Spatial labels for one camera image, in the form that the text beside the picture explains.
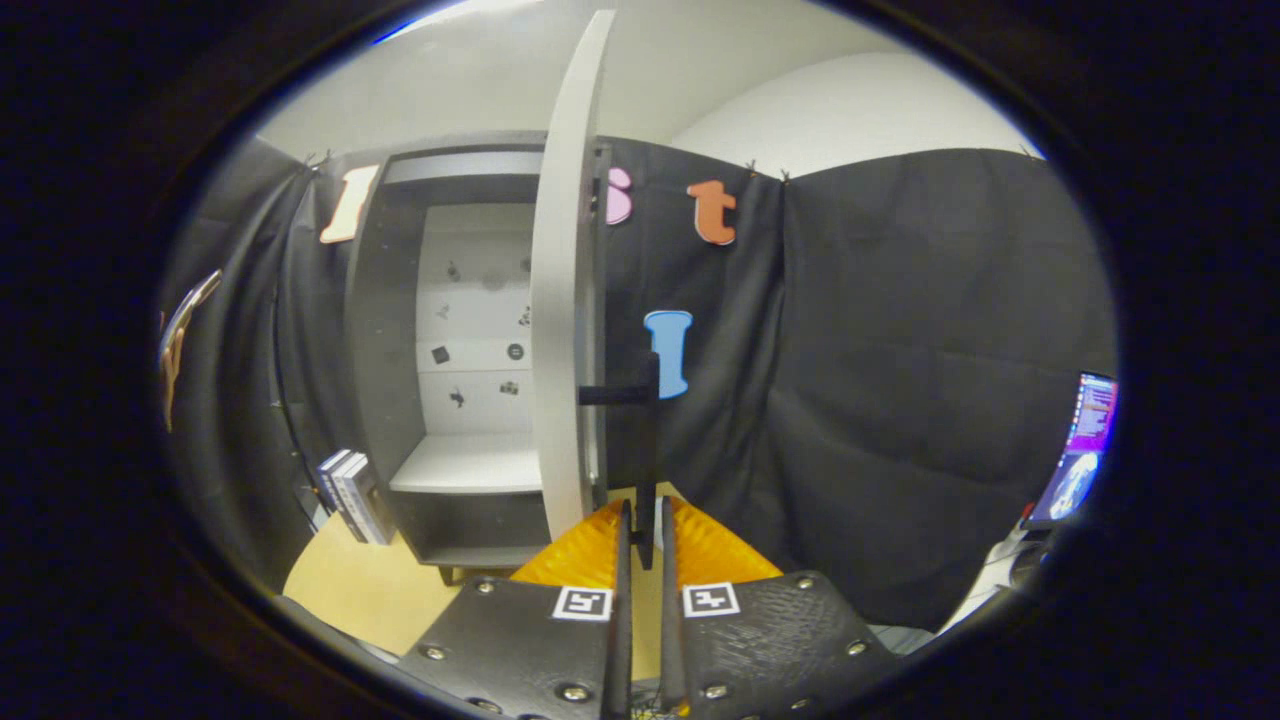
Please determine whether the grey cabinet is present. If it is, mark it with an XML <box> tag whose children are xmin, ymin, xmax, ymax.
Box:
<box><xmin>345</xmin><ymin>130</ymin><xmax>611</xmax><ymax>586</ymax></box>

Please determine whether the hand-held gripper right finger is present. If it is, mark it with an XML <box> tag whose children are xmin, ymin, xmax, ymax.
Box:
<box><xmin>657</xmin><ymin>496</ymin><xmax>901</xmax><ymax>720</ymax></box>

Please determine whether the laptop with lit screen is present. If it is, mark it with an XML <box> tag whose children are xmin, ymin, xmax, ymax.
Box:
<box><xmin>1025</xmin><ymin>372</ymin><xmax>1119</xmax><ymax>531</ymax></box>

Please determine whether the black backdrop cloth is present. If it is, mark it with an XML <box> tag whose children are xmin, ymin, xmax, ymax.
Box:
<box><xmin>160</xmin><ymin>135</ymin><xmax>1119</xmax><ymax>633</ymax></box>

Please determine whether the white cabinet shelf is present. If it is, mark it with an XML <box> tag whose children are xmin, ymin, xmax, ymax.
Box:
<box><xmin>390</xmin><ymin>433</ymin><xmax>546</xmax><ymax>495</ymax></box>

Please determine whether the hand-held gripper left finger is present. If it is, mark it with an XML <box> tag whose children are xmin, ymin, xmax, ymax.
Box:
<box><xmin>395</xmin><ymin>498</ymin><xmax>634</xmax><ymax>720</ymax></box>

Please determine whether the smartphone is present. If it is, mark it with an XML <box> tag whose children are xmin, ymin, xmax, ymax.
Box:
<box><xmin>162</xmin><ymin>268</ymin><xmax>223</xmax><ymax>361</ymax></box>

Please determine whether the black door handle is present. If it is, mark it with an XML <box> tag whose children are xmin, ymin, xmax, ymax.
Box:
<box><xmin>578</xmin><ymin>352</ymin><xmax>662</xmax><ymax>571</ymax></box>

